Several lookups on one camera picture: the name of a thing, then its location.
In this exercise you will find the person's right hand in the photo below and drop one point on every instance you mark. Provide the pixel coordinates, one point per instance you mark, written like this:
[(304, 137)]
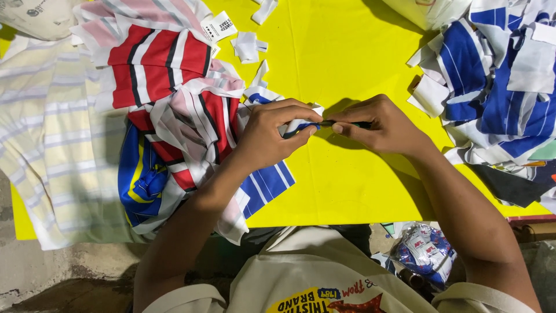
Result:
[(386, 126)]

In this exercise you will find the person's left hand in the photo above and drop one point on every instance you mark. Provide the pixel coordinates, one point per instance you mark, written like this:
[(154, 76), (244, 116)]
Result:
[(265, 134)]

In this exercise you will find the black green seam ripper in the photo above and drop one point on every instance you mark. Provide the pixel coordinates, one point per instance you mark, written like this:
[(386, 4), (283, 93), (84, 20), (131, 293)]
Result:
[(362, 125)]

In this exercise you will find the blue white striped fabric piece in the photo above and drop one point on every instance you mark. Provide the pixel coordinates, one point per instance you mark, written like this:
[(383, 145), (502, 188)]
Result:
[(299, 125)]

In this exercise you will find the blue pinstriped fabric piece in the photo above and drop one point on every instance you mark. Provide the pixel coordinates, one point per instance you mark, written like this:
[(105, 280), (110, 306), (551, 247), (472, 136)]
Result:
[(265, 184)]

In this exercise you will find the white fabric scrap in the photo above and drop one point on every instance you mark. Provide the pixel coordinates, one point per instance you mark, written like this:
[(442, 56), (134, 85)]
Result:
[(264, 9), (246, 47), (260, 74)]

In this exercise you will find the yellow table sheet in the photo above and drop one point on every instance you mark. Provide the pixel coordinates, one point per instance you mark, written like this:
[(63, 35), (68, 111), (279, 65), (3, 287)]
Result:
[(347, 65)]

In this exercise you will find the white printed garment label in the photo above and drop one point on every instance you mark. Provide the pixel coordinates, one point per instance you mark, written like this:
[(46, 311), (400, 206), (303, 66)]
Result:
[(218, 27)]

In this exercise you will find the heap of blue white fabric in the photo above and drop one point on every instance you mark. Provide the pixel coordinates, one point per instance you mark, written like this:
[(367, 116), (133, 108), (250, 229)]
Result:
[(499, 87)]

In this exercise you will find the white cloth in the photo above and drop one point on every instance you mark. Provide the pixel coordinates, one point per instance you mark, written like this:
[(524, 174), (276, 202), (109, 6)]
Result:
[(428, 12)]

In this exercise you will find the blue yellow fabric piece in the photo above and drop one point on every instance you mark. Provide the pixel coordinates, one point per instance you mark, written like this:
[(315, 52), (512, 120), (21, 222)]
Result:
[(141, 178)]

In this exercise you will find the heap of red striped fabric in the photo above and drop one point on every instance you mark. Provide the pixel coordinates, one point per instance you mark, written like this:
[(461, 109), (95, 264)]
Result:
[(152, 65)]

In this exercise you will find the clear bag of labels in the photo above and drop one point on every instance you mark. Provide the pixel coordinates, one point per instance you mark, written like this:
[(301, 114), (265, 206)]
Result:
[(423, 254)]

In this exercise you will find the dark navy fabric piece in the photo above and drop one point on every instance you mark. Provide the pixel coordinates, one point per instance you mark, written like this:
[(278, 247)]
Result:
[(508, 184)]

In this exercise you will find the person's beige printed shirt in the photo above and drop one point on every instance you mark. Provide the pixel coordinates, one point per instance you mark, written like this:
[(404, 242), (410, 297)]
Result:
[(312, 269)]

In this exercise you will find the pale yellow striped fabric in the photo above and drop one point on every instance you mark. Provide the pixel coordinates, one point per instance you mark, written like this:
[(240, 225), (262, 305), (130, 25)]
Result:
[(56, 143)]

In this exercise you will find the grey printed sack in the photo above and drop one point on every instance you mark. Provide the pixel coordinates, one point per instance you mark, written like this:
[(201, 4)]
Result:
[(34, 17)]

